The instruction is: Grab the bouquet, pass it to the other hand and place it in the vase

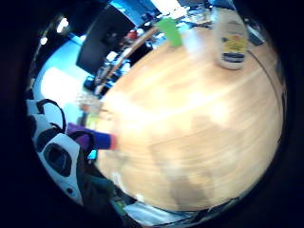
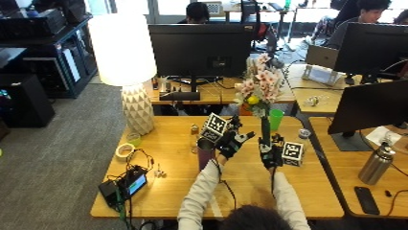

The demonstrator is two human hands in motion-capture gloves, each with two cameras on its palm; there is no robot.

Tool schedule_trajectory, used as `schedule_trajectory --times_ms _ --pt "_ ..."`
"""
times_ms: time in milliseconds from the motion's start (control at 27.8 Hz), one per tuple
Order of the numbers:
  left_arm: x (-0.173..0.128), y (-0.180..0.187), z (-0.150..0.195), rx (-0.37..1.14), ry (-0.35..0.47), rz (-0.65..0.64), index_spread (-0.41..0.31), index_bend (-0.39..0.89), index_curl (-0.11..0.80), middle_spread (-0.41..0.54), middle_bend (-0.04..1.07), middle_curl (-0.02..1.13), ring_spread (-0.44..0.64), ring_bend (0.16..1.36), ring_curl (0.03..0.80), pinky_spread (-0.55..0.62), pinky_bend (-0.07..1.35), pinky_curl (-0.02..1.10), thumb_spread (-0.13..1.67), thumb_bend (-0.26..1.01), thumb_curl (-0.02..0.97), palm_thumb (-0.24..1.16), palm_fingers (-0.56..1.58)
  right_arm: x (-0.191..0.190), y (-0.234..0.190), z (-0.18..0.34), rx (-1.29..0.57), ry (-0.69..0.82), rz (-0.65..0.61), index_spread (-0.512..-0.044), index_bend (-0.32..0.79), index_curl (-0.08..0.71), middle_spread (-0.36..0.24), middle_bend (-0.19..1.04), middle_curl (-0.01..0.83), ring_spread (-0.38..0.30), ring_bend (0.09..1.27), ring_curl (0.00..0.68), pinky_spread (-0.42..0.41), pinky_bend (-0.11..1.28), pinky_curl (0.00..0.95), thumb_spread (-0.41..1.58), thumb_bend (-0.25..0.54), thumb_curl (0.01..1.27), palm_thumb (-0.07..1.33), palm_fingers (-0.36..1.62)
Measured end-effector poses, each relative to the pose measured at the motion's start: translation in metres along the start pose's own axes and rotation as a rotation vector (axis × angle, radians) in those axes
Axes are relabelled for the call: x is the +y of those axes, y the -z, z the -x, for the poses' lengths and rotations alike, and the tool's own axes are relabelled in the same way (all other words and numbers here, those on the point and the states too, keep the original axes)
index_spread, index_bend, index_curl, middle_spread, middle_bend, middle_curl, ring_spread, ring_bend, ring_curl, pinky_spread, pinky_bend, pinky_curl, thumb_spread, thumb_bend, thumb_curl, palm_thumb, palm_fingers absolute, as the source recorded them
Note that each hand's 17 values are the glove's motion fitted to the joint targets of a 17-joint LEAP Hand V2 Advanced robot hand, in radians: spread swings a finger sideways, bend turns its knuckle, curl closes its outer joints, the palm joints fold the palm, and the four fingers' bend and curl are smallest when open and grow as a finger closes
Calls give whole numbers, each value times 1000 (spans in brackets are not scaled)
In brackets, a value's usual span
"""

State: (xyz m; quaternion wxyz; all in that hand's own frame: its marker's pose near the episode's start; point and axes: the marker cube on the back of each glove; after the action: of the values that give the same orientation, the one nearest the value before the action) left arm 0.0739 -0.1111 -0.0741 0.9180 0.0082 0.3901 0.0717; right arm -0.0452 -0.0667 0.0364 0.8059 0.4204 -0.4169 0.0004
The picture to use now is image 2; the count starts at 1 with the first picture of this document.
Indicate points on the person's right hand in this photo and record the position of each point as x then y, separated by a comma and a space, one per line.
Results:
272, 157

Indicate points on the person's left hand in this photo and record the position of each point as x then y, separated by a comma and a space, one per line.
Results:
229, 145

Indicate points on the pink artificial flower bouquet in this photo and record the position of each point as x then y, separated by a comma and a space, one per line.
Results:
264, 83

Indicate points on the white marker cube right glove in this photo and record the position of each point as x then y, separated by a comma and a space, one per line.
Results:
293, 153

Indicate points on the white marker cube glove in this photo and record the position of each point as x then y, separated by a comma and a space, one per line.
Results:
293, 153
213, 126

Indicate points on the small clear jar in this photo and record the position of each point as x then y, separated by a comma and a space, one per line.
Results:
303, 134

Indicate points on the green plastic cup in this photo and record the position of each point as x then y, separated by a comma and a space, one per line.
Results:
276, 119

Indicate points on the white marker cube left glove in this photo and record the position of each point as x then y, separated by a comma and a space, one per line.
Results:
213, 126

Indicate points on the purple metal tumbler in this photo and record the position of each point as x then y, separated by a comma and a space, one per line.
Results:
205, 156

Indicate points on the small brown bottle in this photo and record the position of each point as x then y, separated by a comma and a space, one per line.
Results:
194, 129

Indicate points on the white box device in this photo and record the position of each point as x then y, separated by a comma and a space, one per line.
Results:
321, 75

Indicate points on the steel water bottle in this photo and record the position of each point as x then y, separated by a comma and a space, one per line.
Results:
377, 164

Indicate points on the large black monitor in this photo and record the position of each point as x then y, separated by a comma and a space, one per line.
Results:
370, 107

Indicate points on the white paper sheet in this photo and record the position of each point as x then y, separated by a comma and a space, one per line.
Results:
383, 134

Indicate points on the black smartphone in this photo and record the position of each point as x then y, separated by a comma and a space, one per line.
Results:
367, 200

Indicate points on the white tape roll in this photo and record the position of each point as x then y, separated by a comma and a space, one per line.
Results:
124, 151

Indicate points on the silver laptop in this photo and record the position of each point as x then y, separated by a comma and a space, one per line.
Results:
322, 57

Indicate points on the black device with screen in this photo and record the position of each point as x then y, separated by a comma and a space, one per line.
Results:
133, 185

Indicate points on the black monitor with stand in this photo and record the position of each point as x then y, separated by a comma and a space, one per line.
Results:
200, 48

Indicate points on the small black clip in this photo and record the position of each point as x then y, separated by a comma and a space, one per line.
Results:
388, 193

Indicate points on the white table lamp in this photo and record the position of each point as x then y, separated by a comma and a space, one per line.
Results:
123, 51

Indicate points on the printed marker board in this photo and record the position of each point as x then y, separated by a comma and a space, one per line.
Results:
213, 8

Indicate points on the black shelf unit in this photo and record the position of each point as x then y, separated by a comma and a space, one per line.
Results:
64, 64

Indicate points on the black computer tower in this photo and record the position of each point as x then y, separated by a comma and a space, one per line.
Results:
23, 99

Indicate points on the black equipment case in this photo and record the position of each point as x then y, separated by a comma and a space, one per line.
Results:
34, 22

